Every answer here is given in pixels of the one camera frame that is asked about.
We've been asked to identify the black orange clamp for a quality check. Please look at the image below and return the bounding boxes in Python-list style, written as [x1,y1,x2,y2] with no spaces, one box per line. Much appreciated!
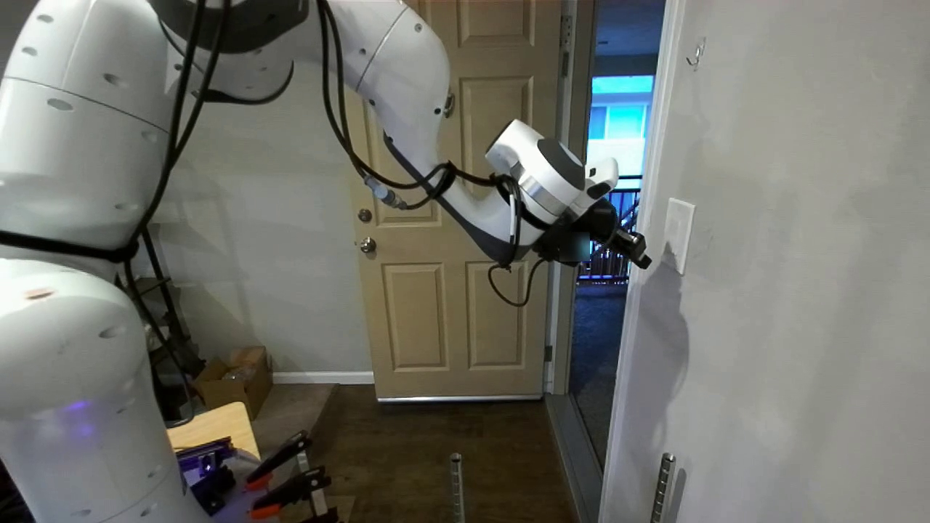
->
[251,466,335,516]
[245,430,319,488]

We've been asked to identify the black metal rack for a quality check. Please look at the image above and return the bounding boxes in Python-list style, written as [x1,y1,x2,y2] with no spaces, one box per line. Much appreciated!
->
[120,225,210,408]

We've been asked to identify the light wooden board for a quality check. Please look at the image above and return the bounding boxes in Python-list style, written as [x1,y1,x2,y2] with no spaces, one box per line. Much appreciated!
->
[162,397,261,459]

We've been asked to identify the grey door frame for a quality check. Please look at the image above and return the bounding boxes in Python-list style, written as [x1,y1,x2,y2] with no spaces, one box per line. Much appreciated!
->
[544,0,598,397]

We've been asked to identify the beige panelled door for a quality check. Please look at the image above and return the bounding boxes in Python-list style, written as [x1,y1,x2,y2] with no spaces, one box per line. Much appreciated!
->
[349,0,570,402]

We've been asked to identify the black balcony railing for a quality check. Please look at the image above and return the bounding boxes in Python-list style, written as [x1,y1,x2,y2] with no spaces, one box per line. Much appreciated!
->
[579,171,646,285]

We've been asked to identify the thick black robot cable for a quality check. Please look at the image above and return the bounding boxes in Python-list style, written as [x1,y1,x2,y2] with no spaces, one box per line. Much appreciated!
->
[314,0,516,215]

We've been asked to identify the brown cardboard box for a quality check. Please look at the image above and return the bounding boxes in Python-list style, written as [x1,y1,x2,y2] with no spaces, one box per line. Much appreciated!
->
[192,343,277,421]

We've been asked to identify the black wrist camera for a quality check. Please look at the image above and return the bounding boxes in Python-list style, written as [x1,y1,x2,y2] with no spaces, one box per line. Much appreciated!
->
[532,217,588,270]

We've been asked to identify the white wall light switch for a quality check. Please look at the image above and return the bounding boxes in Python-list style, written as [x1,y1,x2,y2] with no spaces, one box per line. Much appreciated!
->
[663,195,697,275]

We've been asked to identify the thin black looped cable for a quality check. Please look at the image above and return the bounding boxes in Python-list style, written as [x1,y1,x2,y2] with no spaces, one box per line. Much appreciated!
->
[483,253,547,309]

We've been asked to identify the neighbouring building facade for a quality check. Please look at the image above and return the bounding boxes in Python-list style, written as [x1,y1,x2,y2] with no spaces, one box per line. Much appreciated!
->
[585,73,657,179]

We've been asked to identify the perforated metal rail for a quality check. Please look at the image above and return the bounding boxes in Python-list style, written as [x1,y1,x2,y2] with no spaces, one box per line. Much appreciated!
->
[448,450,468,523]
[649,446,685,523]

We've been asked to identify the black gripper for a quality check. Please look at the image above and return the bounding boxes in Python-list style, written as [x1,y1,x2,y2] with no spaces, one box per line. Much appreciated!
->
[570,198,654,273]

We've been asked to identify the purple lit device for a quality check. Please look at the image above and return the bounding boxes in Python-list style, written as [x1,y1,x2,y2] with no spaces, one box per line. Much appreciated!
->
[176,434,240,509]

